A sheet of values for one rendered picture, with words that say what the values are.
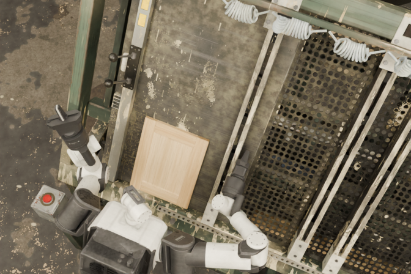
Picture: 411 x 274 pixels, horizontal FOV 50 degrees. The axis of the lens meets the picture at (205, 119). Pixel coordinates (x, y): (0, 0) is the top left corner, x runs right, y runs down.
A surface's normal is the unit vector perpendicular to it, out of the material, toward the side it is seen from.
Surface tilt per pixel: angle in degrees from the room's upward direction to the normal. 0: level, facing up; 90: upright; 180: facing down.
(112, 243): 23
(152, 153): 57
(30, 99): 0
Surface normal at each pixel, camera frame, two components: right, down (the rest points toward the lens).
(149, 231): 0.22, -0.76
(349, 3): -0.27, 0.41
